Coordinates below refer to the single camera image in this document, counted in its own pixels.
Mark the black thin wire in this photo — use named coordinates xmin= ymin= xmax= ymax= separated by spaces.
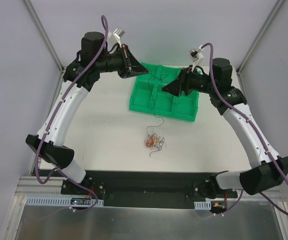
xmin=146 ymin=68 xmax=178 ymax=136

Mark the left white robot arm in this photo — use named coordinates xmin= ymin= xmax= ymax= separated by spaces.
xmin=25 ymin=28 xmax=148 ymax=195

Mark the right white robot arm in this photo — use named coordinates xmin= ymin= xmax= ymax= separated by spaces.
xmin=162 ymin=58 xmax=288 ymax=198

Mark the green compartment tray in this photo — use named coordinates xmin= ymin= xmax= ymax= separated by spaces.
xmin=129 ymin=63 xmax=199 ymax=122

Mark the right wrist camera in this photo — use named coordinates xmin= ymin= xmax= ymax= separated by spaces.
xmin=188 ymin=46 xmax=204 ymax=69

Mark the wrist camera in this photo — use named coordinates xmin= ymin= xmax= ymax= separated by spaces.
xmin=188 ymin=46 xmax=204 ymax=69
xmin=107 ymin=27 xmax=125 ymax=47

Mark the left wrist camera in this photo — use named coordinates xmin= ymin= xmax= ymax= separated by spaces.
xmin=107 ymin=27 xmax=125 ymax=47

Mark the yellow wire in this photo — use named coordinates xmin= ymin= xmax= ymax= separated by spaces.
xmin=147 ymin=134 xmax=166 ymax=147

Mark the right aluminium post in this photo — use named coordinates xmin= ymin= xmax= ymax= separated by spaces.
xmin=236 ymin=0 xmax=284 ymax=76

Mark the aluminium post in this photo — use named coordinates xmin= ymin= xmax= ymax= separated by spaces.
xmin=236 ymin=0 xmax=284 ymax=76
xmin=23 ymin=0 xmax=65 ymax=75

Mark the left aluminium post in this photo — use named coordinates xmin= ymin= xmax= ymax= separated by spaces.
xmin=23 ymin=0 xmax=65 ymax=75

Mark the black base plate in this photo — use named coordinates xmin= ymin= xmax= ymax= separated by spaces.
xmin=60 ymin=169 xmax=238 ymax=208

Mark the right white cable duct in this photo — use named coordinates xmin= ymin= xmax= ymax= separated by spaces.
xmin=194 ymin=201 xmax=212 ymax=211

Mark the white cable duct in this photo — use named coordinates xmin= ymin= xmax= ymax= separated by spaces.
xmin=26 ymin=196 xmax=104 ymax=208
xmin=194 ymin=201 xmax=212 ymax=211

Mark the aluminium frame rail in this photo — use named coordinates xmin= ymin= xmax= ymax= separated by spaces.
xmin=15 ymin=174 xmax=67 ymax=196

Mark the left white cable duct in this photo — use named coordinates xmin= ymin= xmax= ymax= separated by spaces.
xmin=26 ymin=196 xmax=104 ymax=208

